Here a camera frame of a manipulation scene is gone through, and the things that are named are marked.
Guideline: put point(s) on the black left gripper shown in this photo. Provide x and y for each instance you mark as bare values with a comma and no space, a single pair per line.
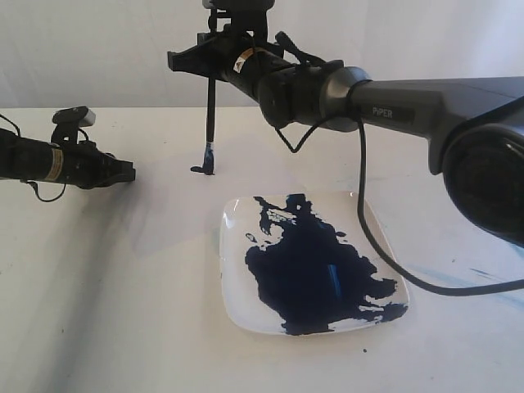
86,167

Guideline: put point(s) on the white square plate blue paint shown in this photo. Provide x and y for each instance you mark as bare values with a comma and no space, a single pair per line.
299,264

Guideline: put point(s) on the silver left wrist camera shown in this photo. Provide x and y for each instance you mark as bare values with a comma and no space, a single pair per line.
69,123

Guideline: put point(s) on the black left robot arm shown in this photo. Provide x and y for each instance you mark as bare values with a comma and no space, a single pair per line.
31,160

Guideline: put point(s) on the black paintbrush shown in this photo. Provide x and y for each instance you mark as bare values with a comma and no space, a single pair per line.
209,157

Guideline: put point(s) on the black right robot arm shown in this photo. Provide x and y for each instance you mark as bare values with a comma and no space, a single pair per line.
473,126

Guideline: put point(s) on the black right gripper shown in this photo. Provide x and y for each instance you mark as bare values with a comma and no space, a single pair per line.
236,50

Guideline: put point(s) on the white paper sheet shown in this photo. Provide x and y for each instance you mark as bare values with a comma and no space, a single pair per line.
169,203

